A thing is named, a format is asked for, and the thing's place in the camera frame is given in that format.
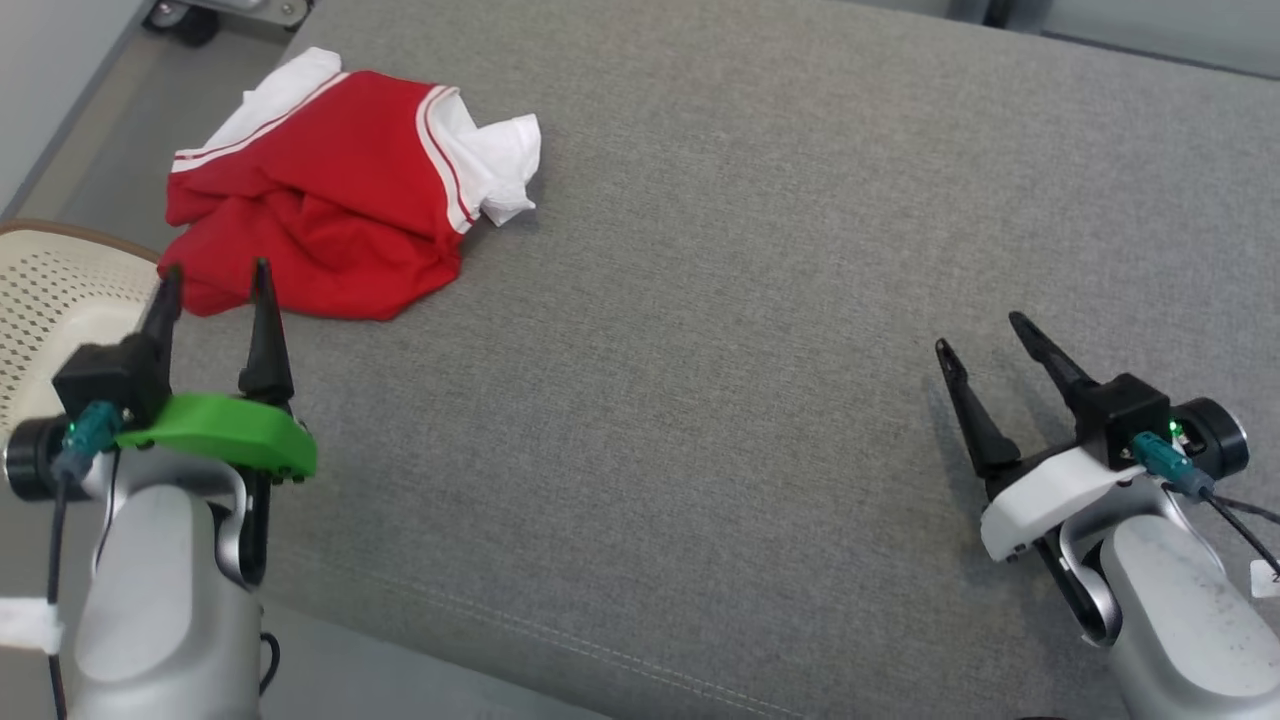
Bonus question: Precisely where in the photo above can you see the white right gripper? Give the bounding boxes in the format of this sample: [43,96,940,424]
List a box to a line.
[934,312,1142,563]

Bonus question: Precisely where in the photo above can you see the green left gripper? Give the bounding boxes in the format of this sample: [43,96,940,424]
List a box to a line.
[114,258,319,485]

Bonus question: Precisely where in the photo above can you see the red and white shirt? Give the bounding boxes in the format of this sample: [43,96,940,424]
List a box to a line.
[164,47,543,323]

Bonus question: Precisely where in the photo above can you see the beige perforated laundry basket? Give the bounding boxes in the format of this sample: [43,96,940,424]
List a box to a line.
[0,219,167,443]

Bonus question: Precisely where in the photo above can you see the metal cart base with caster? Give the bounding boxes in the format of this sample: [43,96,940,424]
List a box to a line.
[140,0,313,48]

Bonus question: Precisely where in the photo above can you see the left cable with teal connector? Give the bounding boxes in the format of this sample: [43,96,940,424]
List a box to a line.
[44,400,123,720]

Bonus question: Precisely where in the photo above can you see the cable with teal connector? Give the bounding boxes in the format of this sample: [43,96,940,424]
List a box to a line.
[1132,431,1280,583]
[44,400,123,720]

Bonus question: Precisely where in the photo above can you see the right cable with teal connector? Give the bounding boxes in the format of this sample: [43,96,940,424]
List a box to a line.
[1132,431,1280,583]

